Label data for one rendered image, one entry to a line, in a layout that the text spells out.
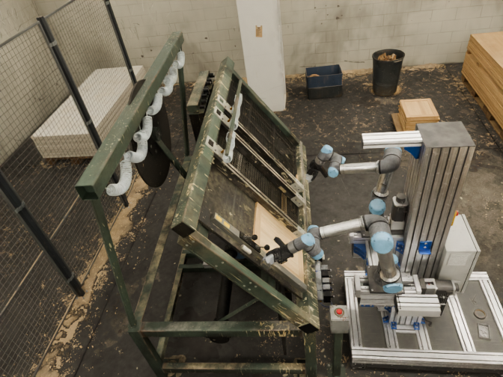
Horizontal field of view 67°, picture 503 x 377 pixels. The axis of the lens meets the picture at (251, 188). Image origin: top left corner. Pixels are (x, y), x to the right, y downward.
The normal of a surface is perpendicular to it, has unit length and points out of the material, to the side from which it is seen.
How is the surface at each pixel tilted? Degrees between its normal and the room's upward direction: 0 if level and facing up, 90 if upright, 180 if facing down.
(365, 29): 90
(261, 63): 90
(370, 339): 0
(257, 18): 90
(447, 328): 0
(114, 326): 0
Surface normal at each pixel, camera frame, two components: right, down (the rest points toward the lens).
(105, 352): -0.12, -0.75
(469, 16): -0.11, 0.65
